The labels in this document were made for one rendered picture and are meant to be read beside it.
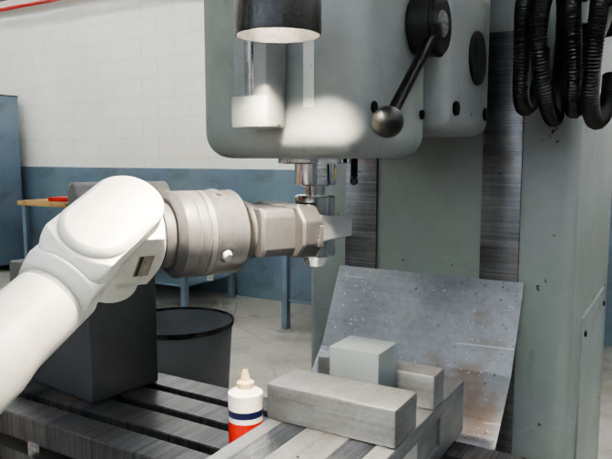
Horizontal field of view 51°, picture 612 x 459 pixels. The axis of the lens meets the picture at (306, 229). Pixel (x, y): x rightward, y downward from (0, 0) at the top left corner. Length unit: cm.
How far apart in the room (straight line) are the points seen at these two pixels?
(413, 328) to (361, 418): 42
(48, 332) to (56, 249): 7
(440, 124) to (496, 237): 31
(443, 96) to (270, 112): 25
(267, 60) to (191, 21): 589
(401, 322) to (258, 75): 57
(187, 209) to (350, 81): 20
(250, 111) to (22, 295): 26
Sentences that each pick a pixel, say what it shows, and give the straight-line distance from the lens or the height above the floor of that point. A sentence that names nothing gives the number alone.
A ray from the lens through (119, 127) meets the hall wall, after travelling 709.
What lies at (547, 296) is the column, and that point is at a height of 110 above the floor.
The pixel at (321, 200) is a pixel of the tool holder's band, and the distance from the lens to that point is 72.
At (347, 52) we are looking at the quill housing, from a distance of 63.
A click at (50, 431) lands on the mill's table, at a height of 95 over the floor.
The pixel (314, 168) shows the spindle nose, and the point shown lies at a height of 130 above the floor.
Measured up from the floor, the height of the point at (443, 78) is 140.
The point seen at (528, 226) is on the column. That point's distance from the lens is 104.
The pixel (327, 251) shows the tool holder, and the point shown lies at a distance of 73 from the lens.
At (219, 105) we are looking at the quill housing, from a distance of 70.
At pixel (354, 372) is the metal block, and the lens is 72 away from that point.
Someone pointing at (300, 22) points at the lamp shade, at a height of 142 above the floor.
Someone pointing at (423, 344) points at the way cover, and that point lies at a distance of 106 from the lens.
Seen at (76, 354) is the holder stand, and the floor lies 103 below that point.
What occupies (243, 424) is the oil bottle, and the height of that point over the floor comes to 101.
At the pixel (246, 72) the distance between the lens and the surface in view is 64.
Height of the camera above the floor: 131
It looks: 6 degrees down
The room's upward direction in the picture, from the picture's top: straight up
